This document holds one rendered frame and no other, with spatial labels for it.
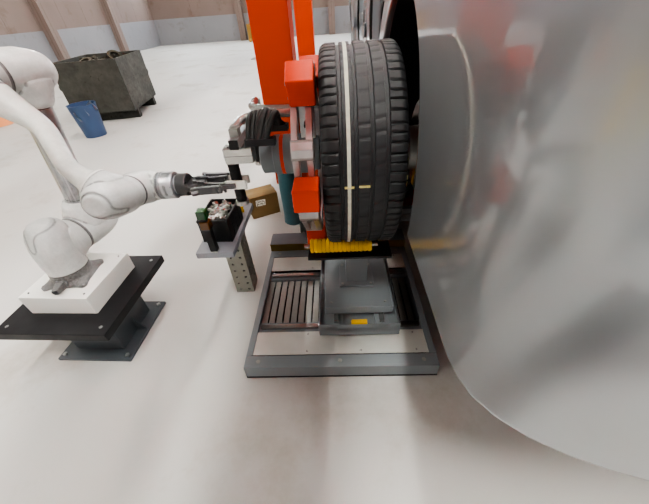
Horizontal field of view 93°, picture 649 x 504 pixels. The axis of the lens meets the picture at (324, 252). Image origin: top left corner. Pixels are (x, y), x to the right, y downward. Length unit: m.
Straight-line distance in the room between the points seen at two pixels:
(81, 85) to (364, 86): 5.67
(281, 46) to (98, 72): 4.82
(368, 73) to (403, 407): 1.19
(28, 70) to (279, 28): 0.88
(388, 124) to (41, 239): 1.35
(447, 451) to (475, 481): 0.11
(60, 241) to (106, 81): 4.72
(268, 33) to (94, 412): 1.73
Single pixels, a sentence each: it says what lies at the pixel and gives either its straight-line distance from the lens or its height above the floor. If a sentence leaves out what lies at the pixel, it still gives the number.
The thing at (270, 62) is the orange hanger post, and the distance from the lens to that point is 1.57.
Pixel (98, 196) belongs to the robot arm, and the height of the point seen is 0.91.
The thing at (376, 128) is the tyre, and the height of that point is 1.01.
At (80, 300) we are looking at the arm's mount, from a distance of 1.63.
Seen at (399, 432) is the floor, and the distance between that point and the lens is 1.38.
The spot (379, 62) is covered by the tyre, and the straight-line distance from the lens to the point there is 0.97.
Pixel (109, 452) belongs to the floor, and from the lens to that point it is 1.61.
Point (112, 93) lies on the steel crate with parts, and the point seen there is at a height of 0.39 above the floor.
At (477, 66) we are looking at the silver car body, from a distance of 0.52.
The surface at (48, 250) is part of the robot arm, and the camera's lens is 1.62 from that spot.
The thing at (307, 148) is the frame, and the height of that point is 0.97.
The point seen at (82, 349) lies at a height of 0.02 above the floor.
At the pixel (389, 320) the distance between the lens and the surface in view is 1.45.
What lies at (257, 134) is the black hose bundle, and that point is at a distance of 0.97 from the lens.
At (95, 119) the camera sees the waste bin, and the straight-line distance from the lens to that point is 5.53.
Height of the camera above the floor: 1.27
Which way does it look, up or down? 39 degrees down
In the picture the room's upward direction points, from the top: 4 degrees counter-clockwise
